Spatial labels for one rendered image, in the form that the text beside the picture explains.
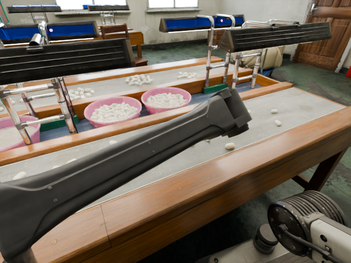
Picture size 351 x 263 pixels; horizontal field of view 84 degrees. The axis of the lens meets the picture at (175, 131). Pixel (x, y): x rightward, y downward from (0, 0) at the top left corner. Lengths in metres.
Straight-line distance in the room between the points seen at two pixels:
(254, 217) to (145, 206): 1.07
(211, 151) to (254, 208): 0.88
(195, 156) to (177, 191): 0.18
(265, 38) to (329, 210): 0.62
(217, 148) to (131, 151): 0.55
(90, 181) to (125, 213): 0.33
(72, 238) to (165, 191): 0.24
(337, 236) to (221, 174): 0.28
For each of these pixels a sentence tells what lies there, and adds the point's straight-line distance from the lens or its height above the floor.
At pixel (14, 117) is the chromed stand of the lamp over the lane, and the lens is 0.84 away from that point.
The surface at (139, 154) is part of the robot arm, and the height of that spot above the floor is 1.06.
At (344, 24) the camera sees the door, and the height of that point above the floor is 0.80.
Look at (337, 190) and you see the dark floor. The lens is 1.97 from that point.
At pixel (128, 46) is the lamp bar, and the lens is 0.61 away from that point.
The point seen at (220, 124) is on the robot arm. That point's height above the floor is 1.04.
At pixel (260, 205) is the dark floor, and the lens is 1.58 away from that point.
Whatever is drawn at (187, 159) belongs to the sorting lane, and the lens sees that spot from 0.68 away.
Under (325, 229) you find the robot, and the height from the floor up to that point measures 0.81.
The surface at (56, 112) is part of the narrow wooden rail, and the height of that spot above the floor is 0.74.
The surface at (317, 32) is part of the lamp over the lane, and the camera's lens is 1.18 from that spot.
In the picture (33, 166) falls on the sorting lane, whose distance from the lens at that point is 0.81.
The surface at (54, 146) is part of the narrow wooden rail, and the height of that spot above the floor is 0.76.
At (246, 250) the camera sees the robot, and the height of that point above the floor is 0.47.
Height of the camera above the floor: 1.21
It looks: 35 degrees down
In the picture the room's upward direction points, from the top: straight up
